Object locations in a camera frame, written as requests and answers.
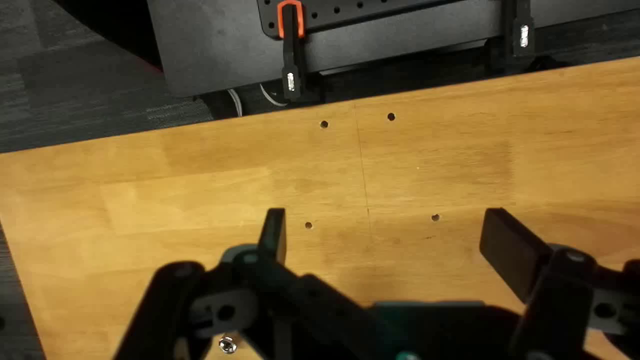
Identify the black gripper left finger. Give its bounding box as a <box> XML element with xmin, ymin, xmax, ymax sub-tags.
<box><xmin>258</xmin><ymin>207</ymin><xmax>287</xmax><ymax>261</ymax></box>

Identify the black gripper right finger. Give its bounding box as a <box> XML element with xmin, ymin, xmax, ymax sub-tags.
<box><xmin>480</xmin><ymin>207</ymin><xmax>553</xmax><ymax>302</ymax></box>

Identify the orange-handled black clamp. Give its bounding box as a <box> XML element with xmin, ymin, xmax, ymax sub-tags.
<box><xmin>277</xmin><ymin>0</ymin><xmax>307</xmax><ymax>101</ymax></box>

